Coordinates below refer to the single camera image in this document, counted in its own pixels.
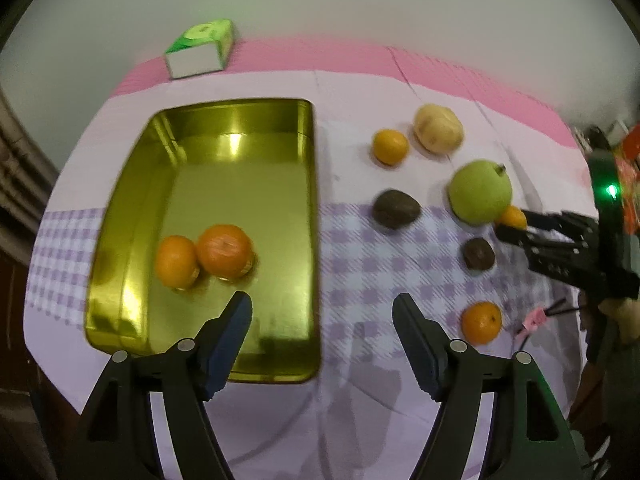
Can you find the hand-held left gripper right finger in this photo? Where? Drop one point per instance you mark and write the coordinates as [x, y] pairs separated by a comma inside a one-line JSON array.
[[419, 345]]

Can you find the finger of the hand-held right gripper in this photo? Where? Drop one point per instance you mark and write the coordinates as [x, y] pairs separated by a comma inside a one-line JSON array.
[[560, 257], [565, 225]]

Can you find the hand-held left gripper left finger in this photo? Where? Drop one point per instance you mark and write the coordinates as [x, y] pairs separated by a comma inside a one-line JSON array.
[[231, 345]]

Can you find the tiny orange kumquat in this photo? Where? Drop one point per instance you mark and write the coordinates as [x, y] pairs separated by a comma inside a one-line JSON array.
[[512, 216]]

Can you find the large orange mandarin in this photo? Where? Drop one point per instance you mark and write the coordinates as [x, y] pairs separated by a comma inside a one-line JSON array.
[[224, 251]]

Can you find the small orange mandarin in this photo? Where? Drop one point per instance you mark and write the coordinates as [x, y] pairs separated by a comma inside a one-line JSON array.
[[175, 261]]

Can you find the gold metal tin box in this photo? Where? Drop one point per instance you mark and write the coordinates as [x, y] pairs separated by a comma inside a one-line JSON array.
[[240, 200]]

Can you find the person's right hand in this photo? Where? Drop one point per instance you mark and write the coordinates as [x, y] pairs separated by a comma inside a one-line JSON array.
[[624, 316]]

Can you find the pink clip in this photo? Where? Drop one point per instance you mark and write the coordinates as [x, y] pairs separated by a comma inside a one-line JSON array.
[[534, 319]]

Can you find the orange plastic bag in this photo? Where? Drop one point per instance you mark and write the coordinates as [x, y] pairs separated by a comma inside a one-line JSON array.
[[631, 160]]

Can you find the dark brown round fruit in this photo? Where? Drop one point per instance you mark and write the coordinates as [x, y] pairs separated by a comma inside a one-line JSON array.
[[477, 253]]

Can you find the green apple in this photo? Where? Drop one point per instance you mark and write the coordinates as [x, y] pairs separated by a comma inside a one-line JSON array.
[[479, 191]]

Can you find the small white box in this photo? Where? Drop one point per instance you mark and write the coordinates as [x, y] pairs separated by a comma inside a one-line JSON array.
[[620, 127]]

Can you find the dark brown avocado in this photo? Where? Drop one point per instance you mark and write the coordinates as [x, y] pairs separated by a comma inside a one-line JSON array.
[[396, 209]]

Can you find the yellow pear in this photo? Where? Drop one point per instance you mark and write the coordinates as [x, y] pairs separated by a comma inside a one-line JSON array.
[[438, 128]]

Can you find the pink and purple checked tablecloth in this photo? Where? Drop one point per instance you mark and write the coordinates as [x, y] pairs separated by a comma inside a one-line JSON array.
[[350, 110]]

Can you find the green tissue box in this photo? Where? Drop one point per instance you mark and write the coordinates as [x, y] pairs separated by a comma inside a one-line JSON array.
[[200, 50]]

